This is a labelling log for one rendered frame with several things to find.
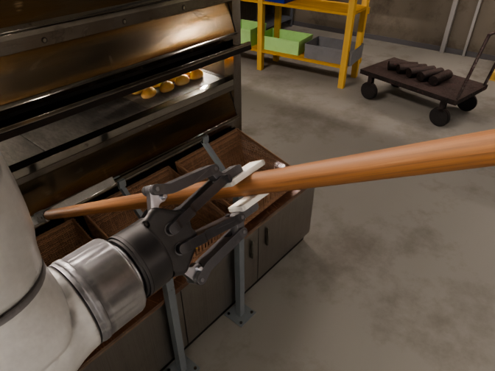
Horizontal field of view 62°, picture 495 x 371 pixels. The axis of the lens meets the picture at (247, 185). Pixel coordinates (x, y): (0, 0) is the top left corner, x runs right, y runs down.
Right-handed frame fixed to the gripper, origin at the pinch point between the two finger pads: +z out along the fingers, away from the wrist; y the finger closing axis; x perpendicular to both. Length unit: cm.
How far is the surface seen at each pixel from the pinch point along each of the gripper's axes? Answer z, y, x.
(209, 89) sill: 127, -17, -145
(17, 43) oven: 30, -58, -122
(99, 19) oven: 64, -60, -120
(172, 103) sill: 100, -17, -147
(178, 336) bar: 38, 87, -139
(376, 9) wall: 682, -36, -300
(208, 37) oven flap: 126, -41, -128
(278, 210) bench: 126, 65, -130
